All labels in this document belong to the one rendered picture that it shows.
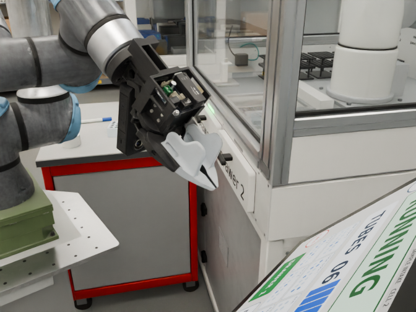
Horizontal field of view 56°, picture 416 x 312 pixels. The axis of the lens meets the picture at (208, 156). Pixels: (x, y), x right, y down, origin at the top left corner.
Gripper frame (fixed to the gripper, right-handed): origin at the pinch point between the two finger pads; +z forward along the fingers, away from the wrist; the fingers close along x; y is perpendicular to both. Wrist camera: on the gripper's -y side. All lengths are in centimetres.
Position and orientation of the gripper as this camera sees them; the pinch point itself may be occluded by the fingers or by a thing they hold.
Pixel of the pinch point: (207, 184)
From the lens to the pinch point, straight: 52.7
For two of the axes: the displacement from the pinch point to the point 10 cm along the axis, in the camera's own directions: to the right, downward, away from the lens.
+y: 4.9, -5.2, -7.0
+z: 6.0, 7.9, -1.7
